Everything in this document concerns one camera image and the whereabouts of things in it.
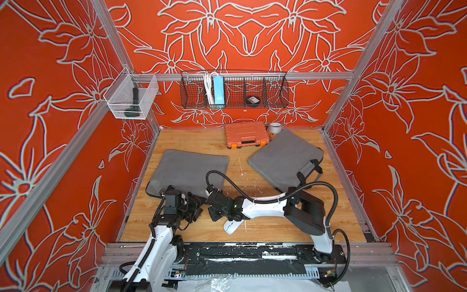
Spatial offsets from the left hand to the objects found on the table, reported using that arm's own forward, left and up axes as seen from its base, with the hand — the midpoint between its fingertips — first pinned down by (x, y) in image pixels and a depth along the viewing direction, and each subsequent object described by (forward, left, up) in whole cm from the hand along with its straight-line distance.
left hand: (205, 202), depth 84 cm
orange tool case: (+45, -23, +2) cm, 50 cm away
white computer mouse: (-9, -13, -3) cm, 16 cm away
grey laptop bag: (+20, +15, -3) cm, 25 cm away
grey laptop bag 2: (+27, -43, 0) cm, 50 cm away
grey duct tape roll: (+53, -38, 0) cm, 65 cm away
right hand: (-2, -1, -2) cm, 3 cm away
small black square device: (+48, -21, +25) cm, 58 cm away
